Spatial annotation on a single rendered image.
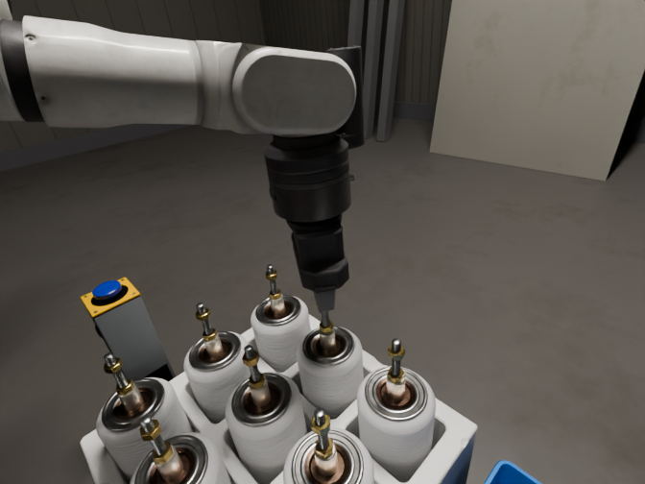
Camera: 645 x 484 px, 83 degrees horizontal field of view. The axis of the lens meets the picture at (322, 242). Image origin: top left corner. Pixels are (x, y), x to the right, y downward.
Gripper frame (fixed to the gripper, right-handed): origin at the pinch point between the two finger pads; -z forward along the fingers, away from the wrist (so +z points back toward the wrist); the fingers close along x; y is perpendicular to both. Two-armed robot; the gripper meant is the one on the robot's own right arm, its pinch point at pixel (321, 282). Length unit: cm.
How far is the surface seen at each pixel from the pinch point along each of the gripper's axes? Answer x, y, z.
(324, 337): 1.1, -0.5, -8.6
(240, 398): 5.9, -12.6, -11.0
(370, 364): -1.1, 6.3, -18.4
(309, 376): 3.2, -3.5, -13.2
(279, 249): -73, -5, -36
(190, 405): -0.7, -21.5, -18.4
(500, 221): -65, 74, -36
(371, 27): -202, 71, 27
